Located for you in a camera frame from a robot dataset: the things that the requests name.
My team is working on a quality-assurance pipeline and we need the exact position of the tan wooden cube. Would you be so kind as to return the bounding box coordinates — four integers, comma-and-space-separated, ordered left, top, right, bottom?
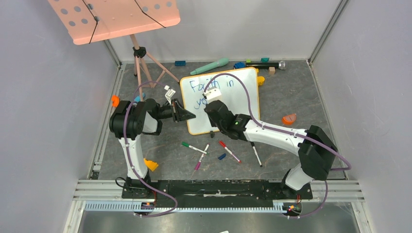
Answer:
268, 67, 276, 75

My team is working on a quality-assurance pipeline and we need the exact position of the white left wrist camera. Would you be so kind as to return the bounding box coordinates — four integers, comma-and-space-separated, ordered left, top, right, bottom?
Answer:
164, 85, 176, 105

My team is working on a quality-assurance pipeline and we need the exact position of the yellow cylinder toy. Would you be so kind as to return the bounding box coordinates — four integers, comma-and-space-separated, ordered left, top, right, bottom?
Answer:
257, 76, 265, 86

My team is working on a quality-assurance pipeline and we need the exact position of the red whiteboard marker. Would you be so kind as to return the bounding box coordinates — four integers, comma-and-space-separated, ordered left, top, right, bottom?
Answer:
219, 141, 241, 163

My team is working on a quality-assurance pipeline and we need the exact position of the green whiteboard marker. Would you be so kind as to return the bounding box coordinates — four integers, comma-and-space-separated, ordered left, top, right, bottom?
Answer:
182, 142, 207, 154

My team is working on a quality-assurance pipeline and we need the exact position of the teal toy tube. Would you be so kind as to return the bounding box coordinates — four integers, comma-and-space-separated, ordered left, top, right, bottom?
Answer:
190, 58, 229, 76

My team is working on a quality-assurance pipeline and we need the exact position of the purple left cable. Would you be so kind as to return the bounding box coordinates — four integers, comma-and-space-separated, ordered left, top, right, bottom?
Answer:
123, 81, 179, 218

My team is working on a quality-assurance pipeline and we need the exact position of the blue marker cap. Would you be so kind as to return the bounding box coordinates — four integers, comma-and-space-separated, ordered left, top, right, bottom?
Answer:
218, 153, 226, 160

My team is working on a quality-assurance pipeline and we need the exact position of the orange toy block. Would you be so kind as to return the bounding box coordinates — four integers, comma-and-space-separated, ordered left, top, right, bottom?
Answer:
111, 95, 120, 107

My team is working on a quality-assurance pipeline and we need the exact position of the pink whiteboard marker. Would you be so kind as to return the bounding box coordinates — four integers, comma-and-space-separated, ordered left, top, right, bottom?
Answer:
194, 144, 210, 170

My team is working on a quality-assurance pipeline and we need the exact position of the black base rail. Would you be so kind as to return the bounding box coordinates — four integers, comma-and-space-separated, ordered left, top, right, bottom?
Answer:
121, 180, 313, 208

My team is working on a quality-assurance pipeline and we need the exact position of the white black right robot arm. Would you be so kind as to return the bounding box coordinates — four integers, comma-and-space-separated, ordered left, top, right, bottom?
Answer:
204, 100, 337, 198

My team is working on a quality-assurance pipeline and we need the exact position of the pink music stand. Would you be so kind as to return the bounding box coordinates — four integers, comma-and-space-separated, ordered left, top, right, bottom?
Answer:
49, 0, 181, 87

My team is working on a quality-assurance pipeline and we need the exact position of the yellow framed whiteboard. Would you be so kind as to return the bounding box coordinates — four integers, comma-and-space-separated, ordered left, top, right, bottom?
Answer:
180, 68, 260, 135

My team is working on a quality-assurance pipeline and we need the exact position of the dark blue brick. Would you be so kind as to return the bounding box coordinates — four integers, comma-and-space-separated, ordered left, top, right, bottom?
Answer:
174, 60, 186, 67

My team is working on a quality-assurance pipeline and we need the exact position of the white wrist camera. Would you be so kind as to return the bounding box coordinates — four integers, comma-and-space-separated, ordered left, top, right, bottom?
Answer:
164, 85, 176, 105
203, 87, 223, 103

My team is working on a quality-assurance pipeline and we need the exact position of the black silver microphone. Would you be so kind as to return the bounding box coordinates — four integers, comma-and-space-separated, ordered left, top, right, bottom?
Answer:
245, 61, 286, 70

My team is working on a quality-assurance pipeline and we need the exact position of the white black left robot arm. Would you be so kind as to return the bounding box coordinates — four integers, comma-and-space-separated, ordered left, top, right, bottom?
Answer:
109, 99, 196, 198

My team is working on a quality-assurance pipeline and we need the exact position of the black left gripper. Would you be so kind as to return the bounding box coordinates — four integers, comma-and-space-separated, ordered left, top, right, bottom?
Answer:
155, 99, 196, 123

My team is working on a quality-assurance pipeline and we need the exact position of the orange half-round block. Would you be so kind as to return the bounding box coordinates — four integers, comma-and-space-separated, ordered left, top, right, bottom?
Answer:
281, 113, 296, 125

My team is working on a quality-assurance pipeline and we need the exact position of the yellow wedge block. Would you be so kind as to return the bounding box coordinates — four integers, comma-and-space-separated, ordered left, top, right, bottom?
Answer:
144, 158, 159, 171

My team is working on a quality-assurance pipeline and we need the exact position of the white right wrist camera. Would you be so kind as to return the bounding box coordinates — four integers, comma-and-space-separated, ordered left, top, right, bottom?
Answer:
203, 87, 223, 103

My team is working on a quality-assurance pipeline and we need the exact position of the blue brick behind board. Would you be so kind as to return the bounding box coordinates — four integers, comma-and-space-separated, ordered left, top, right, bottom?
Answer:
233, 62, 246, 69

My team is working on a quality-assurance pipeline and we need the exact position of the black whiteboard marker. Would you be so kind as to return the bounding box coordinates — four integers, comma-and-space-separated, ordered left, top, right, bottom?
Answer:
250, 142, 263, 167

